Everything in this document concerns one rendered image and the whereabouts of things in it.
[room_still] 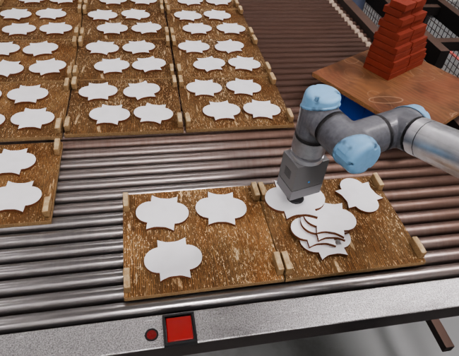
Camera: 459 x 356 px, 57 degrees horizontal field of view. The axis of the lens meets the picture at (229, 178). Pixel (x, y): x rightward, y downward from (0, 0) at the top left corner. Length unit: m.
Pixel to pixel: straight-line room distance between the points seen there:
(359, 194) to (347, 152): 0.62
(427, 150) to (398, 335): 1.57
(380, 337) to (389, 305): 1.05
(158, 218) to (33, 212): 0.35
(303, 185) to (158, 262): 0.43
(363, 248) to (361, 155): 0.52
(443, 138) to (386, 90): 0.97
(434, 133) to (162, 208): 0.76
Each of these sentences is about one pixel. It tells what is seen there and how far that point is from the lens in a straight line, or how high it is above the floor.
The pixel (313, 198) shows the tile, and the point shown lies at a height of 1.13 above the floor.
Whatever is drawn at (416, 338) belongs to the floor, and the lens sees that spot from 2.34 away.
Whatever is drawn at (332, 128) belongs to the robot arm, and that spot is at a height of 1.41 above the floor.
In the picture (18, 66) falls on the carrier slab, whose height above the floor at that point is 0.95.
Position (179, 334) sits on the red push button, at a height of 0.93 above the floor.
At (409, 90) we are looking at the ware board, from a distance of 1.83.
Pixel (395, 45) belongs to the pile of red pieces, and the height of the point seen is 1.18.
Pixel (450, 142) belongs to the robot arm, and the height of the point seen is 1.45.
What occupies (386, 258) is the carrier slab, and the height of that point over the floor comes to 0.94.
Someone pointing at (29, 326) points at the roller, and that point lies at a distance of 1.15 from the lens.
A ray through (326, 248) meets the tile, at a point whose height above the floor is 0.95.
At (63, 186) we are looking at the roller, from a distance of 1.41.
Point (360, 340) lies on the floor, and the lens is 2.23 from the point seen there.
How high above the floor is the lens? 1.88
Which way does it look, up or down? 43 degrees down
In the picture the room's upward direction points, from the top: 6 degrees clockwise
